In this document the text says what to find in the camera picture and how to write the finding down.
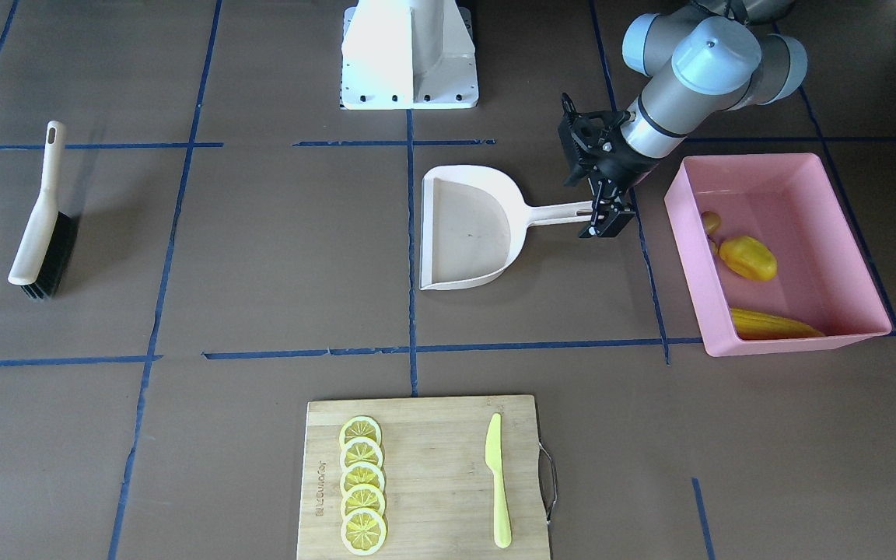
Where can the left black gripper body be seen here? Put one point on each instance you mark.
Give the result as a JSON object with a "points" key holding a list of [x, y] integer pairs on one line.
{"points": [[624, 168]]}

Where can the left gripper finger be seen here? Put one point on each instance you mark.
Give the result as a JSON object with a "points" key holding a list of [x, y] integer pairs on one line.
{"points": [[605, 192], [612, 219]]}

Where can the tan toy ginger root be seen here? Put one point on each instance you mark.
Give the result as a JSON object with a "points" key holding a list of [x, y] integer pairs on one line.
{"points": [[711, 222]]}

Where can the yellow toy potato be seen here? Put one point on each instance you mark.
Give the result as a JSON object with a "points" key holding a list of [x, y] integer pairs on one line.
{"points": [[749, 257]]}

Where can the beige plastic dustpan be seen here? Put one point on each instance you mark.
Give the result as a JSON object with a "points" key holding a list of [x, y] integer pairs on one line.
{"points": [[474, 223]]}

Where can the yellow toy corn cob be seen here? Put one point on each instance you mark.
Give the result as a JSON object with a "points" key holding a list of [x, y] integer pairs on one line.
{"points": [[752, 325]]}

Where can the white hand brush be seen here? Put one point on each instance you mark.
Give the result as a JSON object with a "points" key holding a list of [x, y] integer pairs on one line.
{"points": [[49, 235]]}

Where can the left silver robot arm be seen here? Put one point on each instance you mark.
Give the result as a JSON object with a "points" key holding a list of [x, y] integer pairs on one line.
{"points": [[701, 59]]}

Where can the pink plastic bin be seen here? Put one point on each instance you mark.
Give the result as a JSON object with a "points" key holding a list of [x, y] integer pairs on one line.
{"points": [[787, 202]]}

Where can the yellow-green plastic knife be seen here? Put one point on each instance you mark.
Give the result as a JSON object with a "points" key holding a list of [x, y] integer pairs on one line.
{"points": [[501, 521]]}

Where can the wooden cutting board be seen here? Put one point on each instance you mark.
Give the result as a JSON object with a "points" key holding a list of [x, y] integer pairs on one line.
{"points": [[438, 487]]}

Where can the lemon slice one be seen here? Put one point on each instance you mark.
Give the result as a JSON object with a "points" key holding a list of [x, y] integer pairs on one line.
{"points": [[361, 426]]}

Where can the lemon slice two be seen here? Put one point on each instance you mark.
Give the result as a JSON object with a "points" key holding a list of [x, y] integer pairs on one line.
{"points": [[361, 449]]}

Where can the lemon slice three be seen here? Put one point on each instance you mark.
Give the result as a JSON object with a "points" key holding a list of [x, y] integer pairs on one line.
{"points": [[362, 473]]}

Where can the lemon slice four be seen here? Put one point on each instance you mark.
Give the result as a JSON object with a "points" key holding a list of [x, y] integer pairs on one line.
{"points": [[363, 496]]}

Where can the lemon slice five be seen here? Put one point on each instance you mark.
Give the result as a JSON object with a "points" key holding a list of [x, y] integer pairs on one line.
{"points": [[363, 531]]}

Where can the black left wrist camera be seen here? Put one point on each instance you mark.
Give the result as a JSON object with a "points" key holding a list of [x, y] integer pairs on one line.
{"points": [[578, 132]]}

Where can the white central pedestal column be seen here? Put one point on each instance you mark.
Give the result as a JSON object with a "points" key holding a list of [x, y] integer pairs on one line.
{"points": [[408, 55]]}

